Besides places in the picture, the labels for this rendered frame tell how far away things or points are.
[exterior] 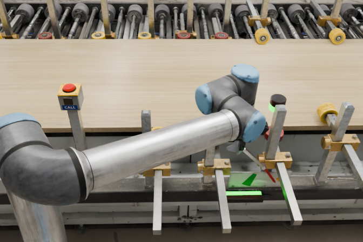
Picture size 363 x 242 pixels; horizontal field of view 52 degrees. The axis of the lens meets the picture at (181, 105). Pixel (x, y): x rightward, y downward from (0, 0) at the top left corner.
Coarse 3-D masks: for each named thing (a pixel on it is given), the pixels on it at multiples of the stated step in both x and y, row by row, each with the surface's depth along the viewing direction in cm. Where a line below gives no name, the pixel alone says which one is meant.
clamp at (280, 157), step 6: (258, 156) 153; (264, 156) 153; (276, 156) 153; (282, 156) 153; (264, 162) 152; (270, 162) 152; (276, 162) 152; (288, 162) 152; (270, 168) 154; (288, 168) 154
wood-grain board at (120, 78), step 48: (0, 48) 211; (48, 48) 212; (96, 48) 213; (144, 48) 214; (192, 48) 214; (240, 48) 215; (288, 48) 216; (336, 48) 217; (0, 96) 176; (48, 96) 177; (96, 96) 178; (144, 96) 178; (192, 96) 179; (288, 96) 180; (336, 96) 181
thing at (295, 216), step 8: (280, 168) 149; (280, 176) 146; (280, 184) 146; (288, 184) 143; (288, 192) 140; (288, 200) 137; (288, 208) 137; (296, 208) 134; (296, 216) 132; (296, 224) 132
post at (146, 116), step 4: (144, 112) 135; (148, 112) 135; (144, 116) 135; (148, 116) 135; (144, 120) 136; (148, 120) 136; (144, 124) 137; (148, 124) 138; (144, 128) 139; (148, 128) 139; (144, 132) 140; (148, 180) 158; (152, 180) 158; (148, 184) 159; (152, 184) 159
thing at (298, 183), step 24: (0, 192) 157; (96, 192) 158; (120, 192) 159; (144, 192) 159; (168, 192) 160; (192, 192) 160; (216, 192) 161; (264, 192) 162; (312, 192) 163; (336, 192) 163; (360, 192) 164
